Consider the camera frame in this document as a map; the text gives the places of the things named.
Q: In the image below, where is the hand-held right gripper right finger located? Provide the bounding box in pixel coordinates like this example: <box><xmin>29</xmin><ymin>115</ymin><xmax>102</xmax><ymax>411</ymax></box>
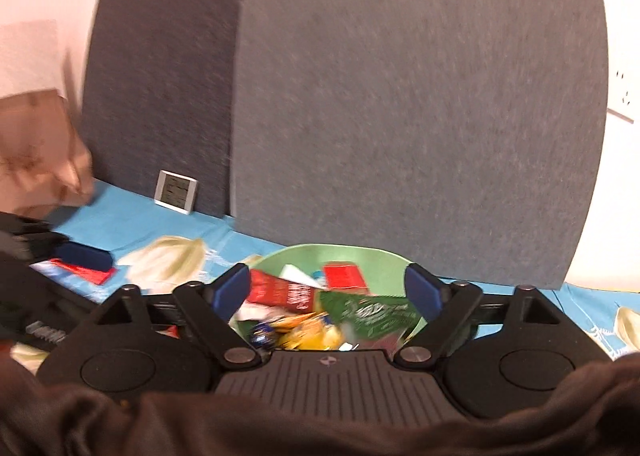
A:
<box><xmin>394</xmin><ymin>263</ymin><xmax>563</xmax><ymax>371</ymax></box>

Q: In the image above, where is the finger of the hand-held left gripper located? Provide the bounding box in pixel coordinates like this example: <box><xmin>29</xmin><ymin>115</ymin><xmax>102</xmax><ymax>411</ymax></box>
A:
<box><xmin>0</xmin><ymin>212</ymin><xmax>115</xmax><ymax>272</ymax></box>

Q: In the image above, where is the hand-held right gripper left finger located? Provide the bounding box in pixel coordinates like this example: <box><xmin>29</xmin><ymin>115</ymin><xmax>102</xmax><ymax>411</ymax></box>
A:
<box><xmin>97</xmin><ymin>263</ymin><xmax>264</xmax><ymax>371</ymax></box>

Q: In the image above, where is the red pillow snack packet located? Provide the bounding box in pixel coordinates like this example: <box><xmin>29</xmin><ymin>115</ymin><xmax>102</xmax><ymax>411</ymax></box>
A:
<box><xmin>240</xmin><ymin>270</ymin><xmax>322</xmax><ymax>314</ymax></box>

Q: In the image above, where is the dark green snack packet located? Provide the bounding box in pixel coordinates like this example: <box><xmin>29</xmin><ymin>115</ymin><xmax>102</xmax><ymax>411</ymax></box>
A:
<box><xmin>320</xmin><ymin>291</ymin><xmax>423</xmax><ymax>339</ymax></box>

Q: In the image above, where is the blue and white snack packet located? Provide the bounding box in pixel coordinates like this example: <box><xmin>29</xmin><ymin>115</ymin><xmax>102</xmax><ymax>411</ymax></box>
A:
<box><xmin>279</xmin><ymin>263</ymin><xmax>322</xmax><ymax>288</ymax></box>

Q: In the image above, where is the small red snack packet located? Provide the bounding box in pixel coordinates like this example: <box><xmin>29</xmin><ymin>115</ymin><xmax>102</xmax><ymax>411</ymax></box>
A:
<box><xmin>322</xmin><ymin>261</ymin><xmax>369</xmax><ymax>297</ymax></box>

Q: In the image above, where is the green plastic bowl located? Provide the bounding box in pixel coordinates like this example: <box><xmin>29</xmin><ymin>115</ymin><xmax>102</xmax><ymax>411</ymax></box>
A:
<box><xmin>235</xmin><ymin>243</ymin><xmax>431</xmax><ymax>352</ymax></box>

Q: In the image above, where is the yellow chip bag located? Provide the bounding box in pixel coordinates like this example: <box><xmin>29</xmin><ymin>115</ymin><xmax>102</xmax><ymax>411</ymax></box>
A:
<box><xmin>272</xmin><ymin>311</ymin><xmax>346</xmax><ymax>352</ymax></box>

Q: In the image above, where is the long red snack packet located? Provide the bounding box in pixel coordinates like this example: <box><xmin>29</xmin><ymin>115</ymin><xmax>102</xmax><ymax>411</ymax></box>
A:
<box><xmin>47</xmin><ymin>258</ymin><xmax>117</xmax><ymax>285</ymax></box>

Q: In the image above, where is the blue foil candy ball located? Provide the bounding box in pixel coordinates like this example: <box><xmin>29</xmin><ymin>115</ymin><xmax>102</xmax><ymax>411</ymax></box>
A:
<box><xmin>250</xmin><ymin>321</ymin><xmax>277</xmax><ymax>350</ymax></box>

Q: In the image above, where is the blue floral tablecloth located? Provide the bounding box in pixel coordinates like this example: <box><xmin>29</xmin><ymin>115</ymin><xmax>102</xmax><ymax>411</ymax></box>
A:
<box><xmin>10</xmin><ymin>181</ymin><xmax>640</xmax><ymax>372</ymax></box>

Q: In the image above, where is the white digital clock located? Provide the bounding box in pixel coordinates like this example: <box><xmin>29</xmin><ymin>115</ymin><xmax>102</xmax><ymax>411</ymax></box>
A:
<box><xmin>154</xmin><ymin>169</ymin><xmax>199</xmax><ymax>214</ymax></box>

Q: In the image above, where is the brown paper bag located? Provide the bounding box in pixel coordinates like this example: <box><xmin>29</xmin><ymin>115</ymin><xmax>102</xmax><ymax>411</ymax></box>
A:
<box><xmin>0</xmin><ymin>91</ymin><xmax>96</xmax><ymax>217</ymax></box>

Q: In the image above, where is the large grey felt panel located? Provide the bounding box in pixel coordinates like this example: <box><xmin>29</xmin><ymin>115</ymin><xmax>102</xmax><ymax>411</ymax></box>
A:
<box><xmin>230</xmin><ymin>0</ymin><xmax>609</xmax><ymax>288</ymax></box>

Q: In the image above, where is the dark grey felt panel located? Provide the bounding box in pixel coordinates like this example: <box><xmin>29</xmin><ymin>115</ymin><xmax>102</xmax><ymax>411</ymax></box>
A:
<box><xmin>80</xmin><ymin>0</ymin><xmax>251</xmax><ymax>218</ymax></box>

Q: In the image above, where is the white wall socket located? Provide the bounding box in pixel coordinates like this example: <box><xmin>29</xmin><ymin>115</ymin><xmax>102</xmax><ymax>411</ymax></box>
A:
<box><xmin>607</xmin><ymin>56</ymin><xmax>640</xmax><ymax>124</ymax></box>

